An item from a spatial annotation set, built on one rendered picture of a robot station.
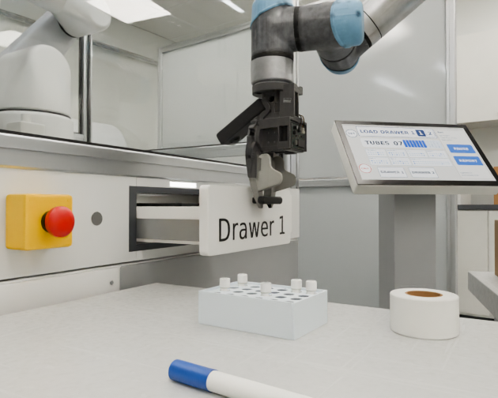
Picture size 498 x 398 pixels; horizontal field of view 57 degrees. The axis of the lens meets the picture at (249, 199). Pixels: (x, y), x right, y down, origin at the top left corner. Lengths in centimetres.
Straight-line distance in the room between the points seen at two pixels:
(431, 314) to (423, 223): 120
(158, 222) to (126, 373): 42
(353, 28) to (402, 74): 173
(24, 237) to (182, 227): 24
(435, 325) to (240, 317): 20
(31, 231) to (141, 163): 27
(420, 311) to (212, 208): 35
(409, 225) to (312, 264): 109
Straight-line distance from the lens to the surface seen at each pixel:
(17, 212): 65
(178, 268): 92
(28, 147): 69
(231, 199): 76
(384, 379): 40
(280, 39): 82
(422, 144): 173
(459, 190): 167
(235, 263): 109
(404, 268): 168
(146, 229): 81
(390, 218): 167
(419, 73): 250
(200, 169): 97
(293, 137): 78
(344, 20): 81
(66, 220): 64
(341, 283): 260
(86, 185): 75
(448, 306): 52
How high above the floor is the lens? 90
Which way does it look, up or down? 1 degrees up
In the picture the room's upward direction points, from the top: straight up
